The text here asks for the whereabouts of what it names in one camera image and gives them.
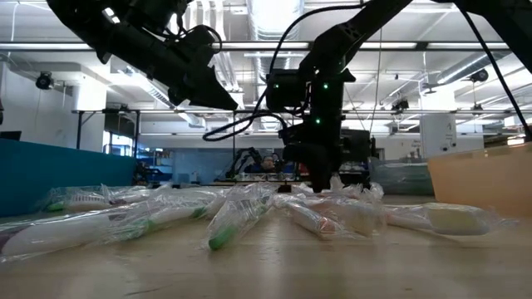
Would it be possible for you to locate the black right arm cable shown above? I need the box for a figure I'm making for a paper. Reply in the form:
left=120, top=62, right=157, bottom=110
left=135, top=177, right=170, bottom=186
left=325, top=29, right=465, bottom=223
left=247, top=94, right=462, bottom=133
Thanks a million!
left=202, top=2, right=375, bottom=143

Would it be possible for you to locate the teal plastic bin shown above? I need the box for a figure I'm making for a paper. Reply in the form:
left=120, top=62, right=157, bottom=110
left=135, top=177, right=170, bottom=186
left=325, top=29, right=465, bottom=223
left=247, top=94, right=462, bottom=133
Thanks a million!
left=0, top=139, right=138, bottom=218

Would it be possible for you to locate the orange translucent plastic bin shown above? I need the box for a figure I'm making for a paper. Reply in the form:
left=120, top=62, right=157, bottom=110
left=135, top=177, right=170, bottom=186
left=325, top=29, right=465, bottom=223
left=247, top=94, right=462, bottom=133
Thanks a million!
left=427, top=143, right=532, bottom=219

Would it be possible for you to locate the white ceiling air duct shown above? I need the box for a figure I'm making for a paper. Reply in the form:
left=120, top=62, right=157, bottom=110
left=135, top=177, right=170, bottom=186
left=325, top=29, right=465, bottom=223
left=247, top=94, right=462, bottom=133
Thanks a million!
left=110, top=56, right=180, bottom=109

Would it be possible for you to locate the purple white wrapped toothbrush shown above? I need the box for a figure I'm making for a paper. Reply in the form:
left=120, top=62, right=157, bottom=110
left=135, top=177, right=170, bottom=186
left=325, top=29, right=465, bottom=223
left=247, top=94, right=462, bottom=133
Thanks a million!
left=103, top=182, right=174, bottom=207
left=0, top=209, right=126, bottom=262
left=170, top=186, right=234, bottom=203

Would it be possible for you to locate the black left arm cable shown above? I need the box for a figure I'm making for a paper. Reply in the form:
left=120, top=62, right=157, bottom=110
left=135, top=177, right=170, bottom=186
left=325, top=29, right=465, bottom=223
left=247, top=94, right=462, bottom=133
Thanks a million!
left=174, top=0, right=224, bottom=53

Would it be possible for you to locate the silver round ventilation duct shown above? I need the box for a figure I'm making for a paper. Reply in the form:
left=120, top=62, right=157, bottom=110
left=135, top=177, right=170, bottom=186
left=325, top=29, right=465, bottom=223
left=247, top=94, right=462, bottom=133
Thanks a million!
left=245, top=0, right=305, bottom=82
left=434, top=24, right=532, bottom=86

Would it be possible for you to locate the person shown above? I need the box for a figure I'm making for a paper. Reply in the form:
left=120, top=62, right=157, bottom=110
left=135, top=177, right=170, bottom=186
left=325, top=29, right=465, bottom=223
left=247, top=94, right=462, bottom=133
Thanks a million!
left=259, top=154, right=278, bottom=174

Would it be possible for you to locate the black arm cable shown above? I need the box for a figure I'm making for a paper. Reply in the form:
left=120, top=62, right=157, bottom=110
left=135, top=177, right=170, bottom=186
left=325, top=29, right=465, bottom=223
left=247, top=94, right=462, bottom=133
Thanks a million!
left=174, top=0, right=224, bottom=53
left=202, top=2, right=375, bottom=143

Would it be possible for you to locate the black overhead crossbar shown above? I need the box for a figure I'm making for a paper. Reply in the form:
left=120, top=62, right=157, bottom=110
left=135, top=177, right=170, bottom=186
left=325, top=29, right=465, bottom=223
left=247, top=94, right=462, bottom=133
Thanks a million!
left=0, top=41, right=532, bottom=52

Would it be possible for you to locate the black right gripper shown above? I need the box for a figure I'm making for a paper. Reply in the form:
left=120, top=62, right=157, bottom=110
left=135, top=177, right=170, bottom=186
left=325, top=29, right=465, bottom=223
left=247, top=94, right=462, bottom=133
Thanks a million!
left=305, top=111, right=347, bottom=194

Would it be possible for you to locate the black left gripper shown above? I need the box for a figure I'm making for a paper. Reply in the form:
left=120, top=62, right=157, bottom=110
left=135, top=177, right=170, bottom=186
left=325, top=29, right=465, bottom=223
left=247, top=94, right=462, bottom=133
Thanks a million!
left=165, top=45, right=239, bottom=112

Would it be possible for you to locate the black computer monitor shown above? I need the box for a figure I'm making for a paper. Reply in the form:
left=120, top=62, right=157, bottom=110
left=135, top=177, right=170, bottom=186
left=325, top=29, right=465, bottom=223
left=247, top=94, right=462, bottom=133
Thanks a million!
left=340, top=128, right=372, bottom=164

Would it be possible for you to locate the grey plastic bin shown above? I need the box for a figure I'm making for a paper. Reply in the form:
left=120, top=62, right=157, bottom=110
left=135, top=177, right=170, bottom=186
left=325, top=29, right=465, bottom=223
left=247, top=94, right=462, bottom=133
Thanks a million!
left=369, top=159, right=434, bottom=196

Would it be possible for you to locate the wooden workstation table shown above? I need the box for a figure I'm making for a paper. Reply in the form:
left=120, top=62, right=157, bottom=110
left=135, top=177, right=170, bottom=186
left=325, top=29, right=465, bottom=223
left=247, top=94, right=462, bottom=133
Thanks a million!
left=209, top=178, right=311, bottom=188

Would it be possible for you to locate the black metal rack frame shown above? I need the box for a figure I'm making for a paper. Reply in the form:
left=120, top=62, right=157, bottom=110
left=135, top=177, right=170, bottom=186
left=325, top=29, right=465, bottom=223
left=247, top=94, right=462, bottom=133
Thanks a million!
left=71, top=108, right=297, bottom=180

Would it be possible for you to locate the green white toothbrush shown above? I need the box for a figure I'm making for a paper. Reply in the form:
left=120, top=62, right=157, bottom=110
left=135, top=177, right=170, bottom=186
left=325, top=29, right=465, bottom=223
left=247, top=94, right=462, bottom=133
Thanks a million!
left=39, top=185, right=113, bottom=213
left=206, top=184, right=278, bottom=252
left=97, top=198, right=217, bottom=247

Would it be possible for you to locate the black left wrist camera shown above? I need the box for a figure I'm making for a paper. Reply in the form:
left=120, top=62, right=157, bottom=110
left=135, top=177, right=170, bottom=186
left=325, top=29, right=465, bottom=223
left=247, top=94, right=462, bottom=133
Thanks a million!
left=182, top=24, right=224, bottom=57

